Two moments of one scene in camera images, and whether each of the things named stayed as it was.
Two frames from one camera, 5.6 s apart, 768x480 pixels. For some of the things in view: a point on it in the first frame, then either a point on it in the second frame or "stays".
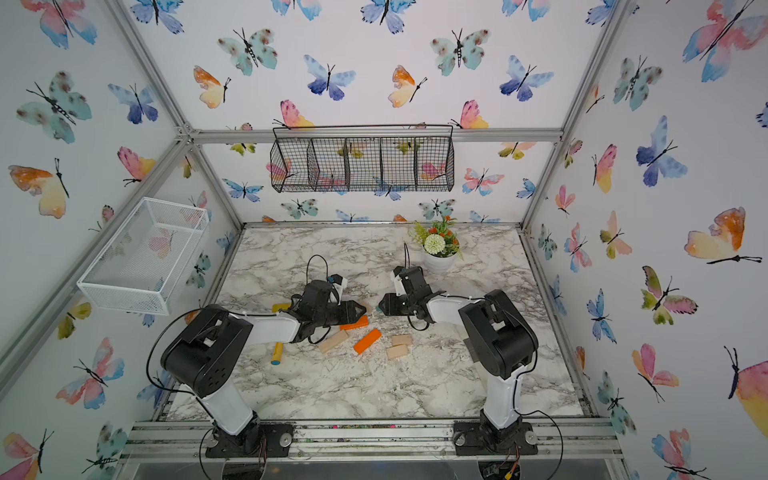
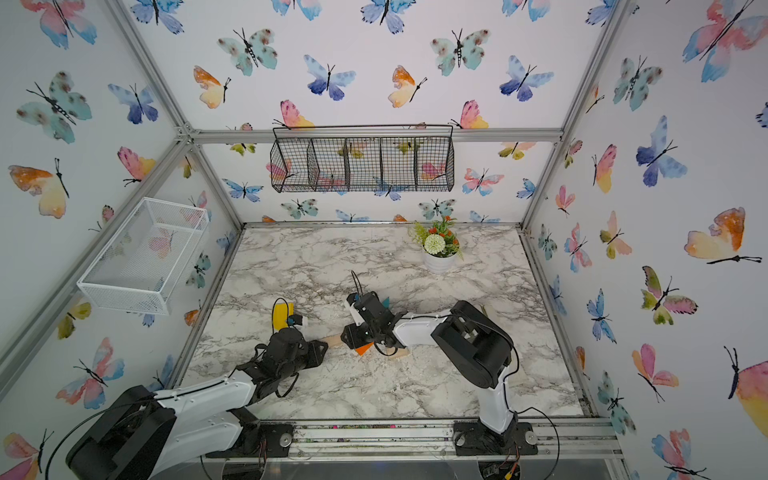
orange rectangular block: (367, 341) stays
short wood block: (398, 351) stays
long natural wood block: (333, 341) stays
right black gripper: (389, 307) → (350, 339)
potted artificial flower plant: (440, 244) stays
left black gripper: (349, 312) → (313, 347)
